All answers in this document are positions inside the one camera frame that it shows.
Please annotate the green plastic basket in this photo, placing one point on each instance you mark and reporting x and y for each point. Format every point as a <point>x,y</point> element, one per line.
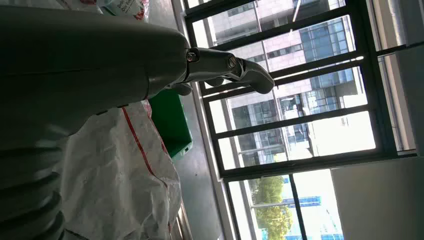
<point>170,122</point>

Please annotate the black window frame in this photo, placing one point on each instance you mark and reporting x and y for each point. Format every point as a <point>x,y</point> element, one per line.
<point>361,82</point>

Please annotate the grey package with red line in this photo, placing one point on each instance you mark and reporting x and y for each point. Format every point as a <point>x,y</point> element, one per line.
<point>112,179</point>

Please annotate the grey package with QR codes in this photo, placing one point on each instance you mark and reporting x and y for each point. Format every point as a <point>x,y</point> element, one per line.
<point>127,8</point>

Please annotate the ribbed grey left arm sleeve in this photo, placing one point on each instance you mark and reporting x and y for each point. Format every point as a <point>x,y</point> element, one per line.
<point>26,198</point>

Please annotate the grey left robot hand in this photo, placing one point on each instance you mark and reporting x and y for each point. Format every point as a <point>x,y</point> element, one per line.
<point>82,63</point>

